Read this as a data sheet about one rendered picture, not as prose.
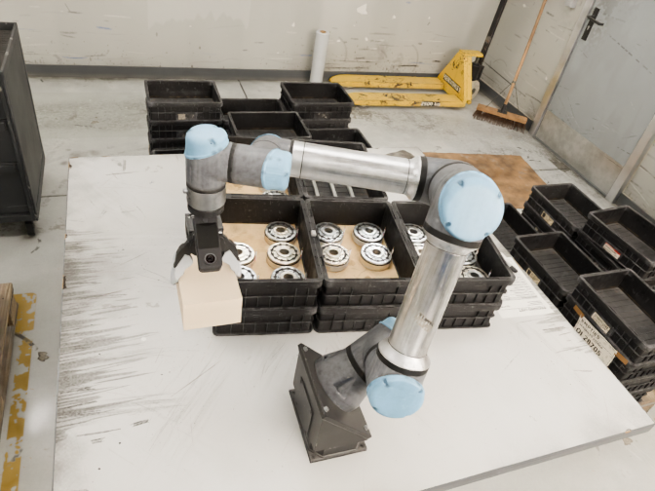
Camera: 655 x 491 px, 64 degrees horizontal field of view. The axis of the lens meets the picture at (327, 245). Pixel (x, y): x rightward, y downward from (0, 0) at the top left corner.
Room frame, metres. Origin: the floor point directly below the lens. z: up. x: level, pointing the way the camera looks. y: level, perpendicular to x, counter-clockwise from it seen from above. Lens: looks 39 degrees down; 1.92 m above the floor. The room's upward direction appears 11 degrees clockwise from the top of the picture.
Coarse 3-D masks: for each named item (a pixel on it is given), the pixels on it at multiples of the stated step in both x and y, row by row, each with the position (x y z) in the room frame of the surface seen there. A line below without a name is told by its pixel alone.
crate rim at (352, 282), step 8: (312, 200) 1.44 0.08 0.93; (320, 200) 1.45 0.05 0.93; (328, 200) 1.46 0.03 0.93; (336, 200) 1.47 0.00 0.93; (344, 200) 1.48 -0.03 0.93; (352, 200) 1.49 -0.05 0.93; (360, 200) 1.50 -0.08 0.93; (368, 200) 1.51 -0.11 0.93; (376, 200) 1.52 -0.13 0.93; (392, 208) 1.48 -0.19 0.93; (312, 216) 1.35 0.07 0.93; (392, 216) 1.44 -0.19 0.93; (312, 224) 1.31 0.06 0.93; (400, 224) 1.40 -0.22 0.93; (400, 232) 1.36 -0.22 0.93; (320, 248) 1.20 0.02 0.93; (408, 248) 1.28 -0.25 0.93; (320, 256) 1.16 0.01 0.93; (320, 264) 1.13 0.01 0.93; (328, 280) 1.07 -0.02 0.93; (336, 280) 1.08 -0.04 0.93; (344, 280) 1.09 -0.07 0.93; (352, 280) 1.09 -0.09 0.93; (360, 280) 1.10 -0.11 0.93; (368, 280) 1.11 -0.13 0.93; (376, 280) 1.11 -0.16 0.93; (384, 280) 1.12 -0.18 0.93; (392, 280) 1.13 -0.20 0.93; (400, 280) 1.13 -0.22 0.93; (408, 280) 1.14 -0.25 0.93
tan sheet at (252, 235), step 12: (228, 228) 1.33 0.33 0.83; (240, 228) 1.34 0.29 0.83; (252, 228) 1.36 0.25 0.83; (264, 228) 1.37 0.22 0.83; (240, 240) 1.28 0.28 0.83; (252, 240) 1.30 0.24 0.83; (264, 252) 1.25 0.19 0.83; (264, 264) 1.19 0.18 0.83; (300, 264) 1.23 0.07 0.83; (264, 276) 1.14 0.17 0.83
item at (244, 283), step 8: (248, 200) 1.37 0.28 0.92; (256, 200) 1.38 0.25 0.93; (264, 200) 1.39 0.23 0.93; (272, 200) 1.40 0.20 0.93; (280, 200) 1.41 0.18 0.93; (288, 200) 1.41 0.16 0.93; (296, 200) 1.42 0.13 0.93; (304, 208) 1.38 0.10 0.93; (304, 216) 1.34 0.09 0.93; (312, 240) 1.23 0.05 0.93; (312, 248) 1.19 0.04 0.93; (320, 272) 1.10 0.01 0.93; (240, 280) 1.01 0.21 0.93; (248, 280) 1.01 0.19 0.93; (256, 280) 1.02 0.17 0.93; (264, 280) 1.02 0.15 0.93; (272, 280) 1.03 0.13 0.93; (280, 280) 1.03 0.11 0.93; (288, 280) 1.04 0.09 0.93; (296, 280) 1.05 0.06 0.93; (304, 280) 1.05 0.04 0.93; (312, 280) 1.06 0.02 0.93; (320, 280) 1.07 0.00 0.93; (240, 288) 0.99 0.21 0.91; (248, 288) 1.00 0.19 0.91
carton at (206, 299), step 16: (192, 256) 0.85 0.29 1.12; (192, 272) 0.81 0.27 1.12; (224, 272) 0.83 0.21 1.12; (176, 288) 0.82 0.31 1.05; (192, 288) 0.76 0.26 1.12; (208, 288) 0.77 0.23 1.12; (224, 288) 0.78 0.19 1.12; (192, 304) 0.72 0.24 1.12; (208, 304) 0.73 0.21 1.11; (224, 304) 0.74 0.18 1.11; (240, 304) 0.76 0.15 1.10; (192, 320) 0.72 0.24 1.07; (208, 320) 0.73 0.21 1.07; (224, 320) 0.74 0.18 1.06; (240, 320) 0.76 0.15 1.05
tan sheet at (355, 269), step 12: (348, 228) 1.46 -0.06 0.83; (348, 240) 1.40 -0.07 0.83; (348, 264) 1.27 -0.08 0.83; (360, 264) 1.28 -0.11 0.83; (336, 276) 1.21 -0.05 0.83; (348, 276) 1.22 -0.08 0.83; (360, 276) 1.23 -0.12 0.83; (372, 276) 1.24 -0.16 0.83; (384, 276) 1.25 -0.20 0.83; (396, 276) 1.26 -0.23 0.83
